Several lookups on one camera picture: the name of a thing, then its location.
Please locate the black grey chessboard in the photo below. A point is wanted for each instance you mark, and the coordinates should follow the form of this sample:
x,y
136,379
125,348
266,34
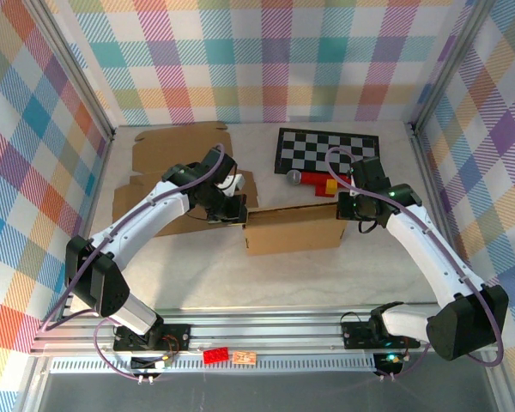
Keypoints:
x,y
317,146

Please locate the small black controller board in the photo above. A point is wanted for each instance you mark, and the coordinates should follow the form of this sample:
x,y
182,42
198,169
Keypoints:
x,y
388,362
146,362

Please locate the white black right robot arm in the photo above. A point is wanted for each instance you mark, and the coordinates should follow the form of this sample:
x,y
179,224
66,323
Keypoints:
x,y
429,253

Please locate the red glitter microphone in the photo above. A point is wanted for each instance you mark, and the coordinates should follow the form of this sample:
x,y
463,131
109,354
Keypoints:
x,y
313,177

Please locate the yellow toy brick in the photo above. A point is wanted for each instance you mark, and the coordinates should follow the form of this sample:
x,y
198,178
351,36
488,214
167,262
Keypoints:
x,y
331,185

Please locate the aluminium frame post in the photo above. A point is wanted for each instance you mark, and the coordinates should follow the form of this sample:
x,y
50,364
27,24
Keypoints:
x,y
75,73
446,68

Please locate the aluminium side rail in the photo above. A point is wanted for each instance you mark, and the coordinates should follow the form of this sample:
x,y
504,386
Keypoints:
x,y
435,197

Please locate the red toy brick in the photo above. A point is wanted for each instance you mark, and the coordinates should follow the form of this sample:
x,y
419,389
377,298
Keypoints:
x,y
321,191

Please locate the small orange circuit board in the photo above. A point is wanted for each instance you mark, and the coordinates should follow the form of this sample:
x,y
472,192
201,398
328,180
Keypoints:
x,y
244,357

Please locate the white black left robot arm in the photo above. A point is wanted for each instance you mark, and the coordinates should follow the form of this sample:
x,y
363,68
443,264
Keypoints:
x,y
154,214

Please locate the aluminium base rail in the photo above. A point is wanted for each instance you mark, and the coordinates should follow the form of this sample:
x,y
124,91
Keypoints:
x,y
262,335

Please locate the brown cardboard mailer box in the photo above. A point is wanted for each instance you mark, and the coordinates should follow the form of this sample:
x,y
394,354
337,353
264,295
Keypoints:
x,y
292,232
167,146

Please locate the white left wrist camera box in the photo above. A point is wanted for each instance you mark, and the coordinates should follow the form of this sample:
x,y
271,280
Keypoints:
x,y
234,182

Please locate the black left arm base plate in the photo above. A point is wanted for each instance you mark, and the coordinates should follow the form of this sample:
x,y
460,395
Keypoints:
x,y
176,339

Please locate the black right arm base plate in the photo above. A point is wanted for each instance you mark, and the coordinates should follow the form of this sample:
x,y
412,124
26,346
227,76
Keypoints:
x,y
354,339

